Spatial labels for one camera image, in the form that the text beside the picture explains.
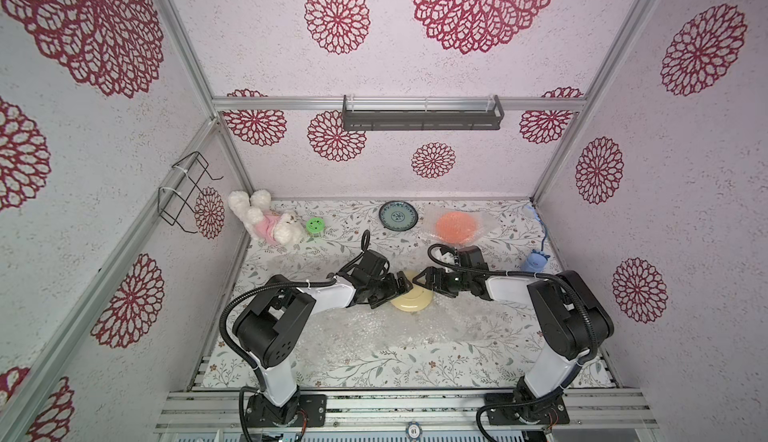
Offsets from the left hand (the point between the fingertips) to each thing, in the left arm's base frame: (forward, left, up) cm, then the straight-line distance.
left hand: (404, 293), depth 91 cm
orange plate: (+27, -21, -1) cm, 35 cm away
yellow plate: (-2, -4, 0) cm, 5 cm away
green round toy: (+26, +31, +1) cm, 40 cm away
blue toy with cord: (+9, -42, +5) cm, 43 cm away
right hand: (+4, -5, +1) cm, 6 cm away
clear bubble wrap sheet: (-11, -14, -2) cm, 18 cm away
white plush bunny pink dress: (+21, +40, +6) cm, 46 cm away
